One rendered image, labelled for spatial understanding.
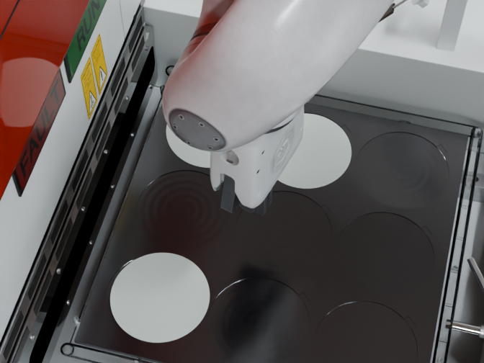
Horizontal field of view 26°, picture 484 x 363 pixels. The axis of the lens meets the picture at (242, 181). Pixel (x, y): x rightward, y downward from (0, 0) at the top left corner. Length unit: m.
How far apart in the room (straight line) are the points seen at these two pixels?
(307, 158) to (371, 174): 0.07
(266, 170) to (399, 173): 0.28
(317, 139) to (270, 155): 0.27
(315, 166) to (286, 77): 0.47
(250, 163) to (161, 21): 0.37
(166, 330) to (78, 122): 0.22
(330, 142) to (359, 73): 0.09
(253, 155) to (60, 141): 0.22
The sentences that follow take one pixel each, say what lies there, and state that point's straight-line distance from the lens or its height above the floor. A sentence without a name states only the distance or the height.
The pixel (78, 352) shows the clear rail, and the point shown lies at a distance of 1.05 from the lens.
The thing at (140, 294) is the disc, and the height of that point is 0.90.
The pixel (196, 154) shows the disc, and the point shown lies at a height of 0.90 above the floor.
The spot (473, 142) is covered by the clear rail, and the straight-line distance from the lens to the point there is 1.19.
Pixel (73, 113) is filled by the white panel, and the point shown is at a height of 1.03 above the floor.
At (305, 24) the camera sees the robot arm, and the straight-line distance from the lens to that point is 0.68.
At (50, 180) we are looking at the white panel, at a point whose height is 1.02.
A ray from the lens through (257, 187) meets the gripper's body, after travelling 0.91.
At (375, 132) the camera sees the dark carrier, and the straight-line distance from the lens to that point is 1.18.
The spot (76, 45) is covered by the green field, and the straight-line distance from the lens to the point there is 1.00.
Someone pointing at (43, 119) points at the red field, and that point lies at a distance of 0.95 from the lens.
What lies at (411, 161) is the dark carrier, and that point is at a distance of 1.17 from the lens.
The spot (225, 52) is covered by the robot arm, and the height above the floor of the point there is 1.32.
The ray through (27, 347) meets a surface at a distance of 1.03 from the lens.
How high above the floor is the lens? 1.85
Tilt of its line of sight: 57 degrees down
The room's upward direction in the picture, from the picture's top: straight up
